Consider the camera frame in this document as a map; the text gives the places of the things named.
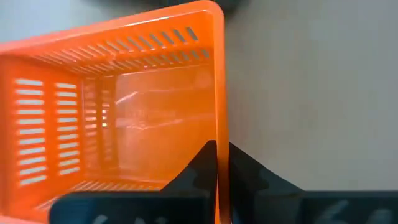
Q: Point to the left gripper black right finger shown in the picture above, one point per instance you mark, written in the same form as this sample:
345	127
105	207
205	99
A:
264	199

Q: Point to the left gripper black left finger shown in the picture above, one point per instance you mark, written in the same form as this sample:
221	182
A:
174	205

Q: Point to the orange slotted plastic basket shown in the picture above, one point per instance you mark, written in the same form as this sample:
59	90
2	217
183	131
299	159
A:
155	124

